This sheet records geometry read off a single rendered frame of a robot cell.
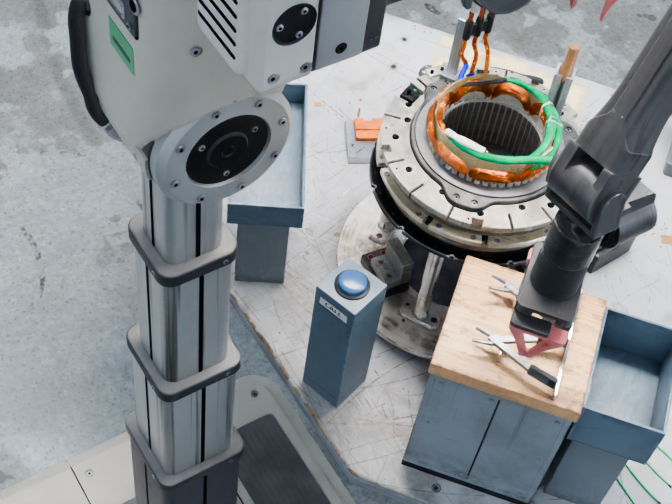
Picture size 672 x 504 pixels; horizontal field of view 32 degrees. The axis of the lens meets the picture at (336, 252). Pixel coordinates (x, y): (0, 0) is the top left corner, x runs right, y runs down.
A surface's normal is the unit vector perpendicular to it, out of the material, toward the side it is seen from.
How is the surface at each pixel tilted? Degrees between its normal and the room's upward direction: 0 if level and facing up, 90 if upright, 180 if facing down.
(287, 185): 0
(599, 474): 90
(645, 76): 60
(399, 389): 0
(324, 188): 0
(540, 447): 90
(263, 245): 90
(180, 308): 90
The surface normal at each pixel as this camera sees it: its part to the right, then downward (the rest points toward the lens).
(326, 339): -0.66, 0.56
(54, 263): 0.10, -0.60
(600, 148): -0.72, -0.03
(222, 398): 0.53, 0.71
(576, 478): -0.32, 0.73
